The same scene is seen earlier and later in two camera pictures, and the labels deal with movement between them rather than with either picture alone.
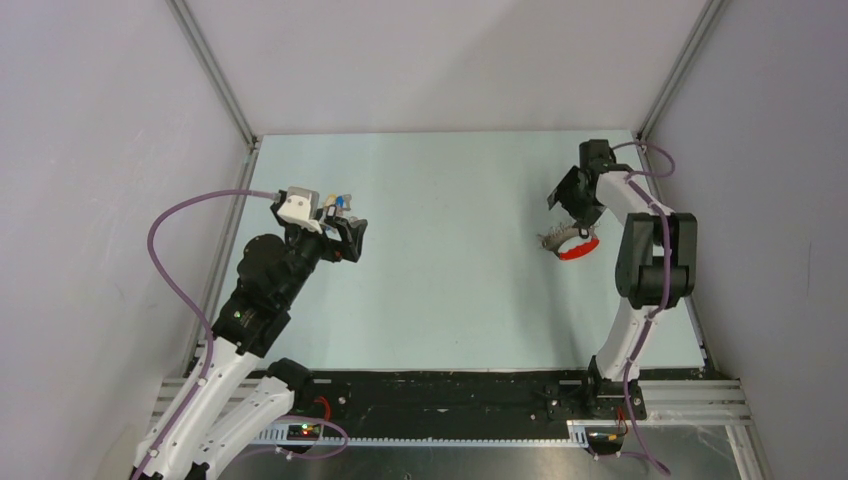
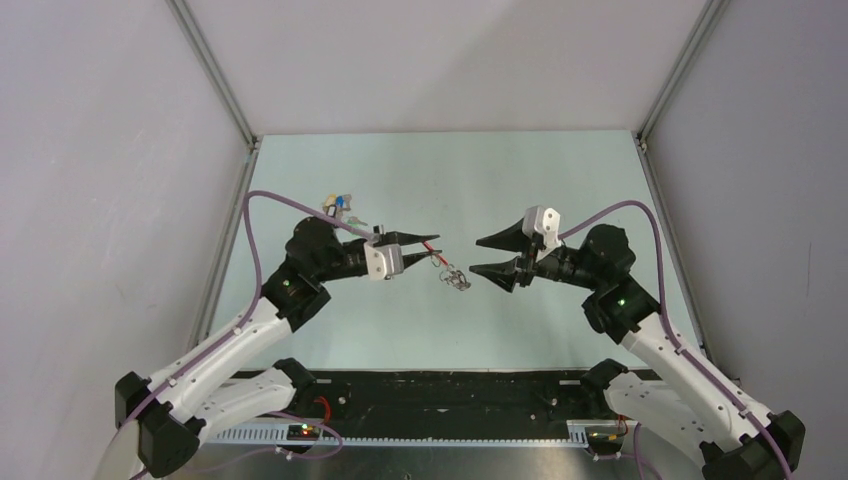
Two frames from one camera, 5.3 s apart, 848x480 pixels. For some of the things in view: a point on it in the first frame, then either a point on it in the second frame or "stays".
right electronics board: (605, 436) stays
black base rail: (471, 400) stays
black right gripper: (584, 216) → (508, 273)
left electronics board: (303, 432) stays
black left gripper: (352, 233) → (401, 238)
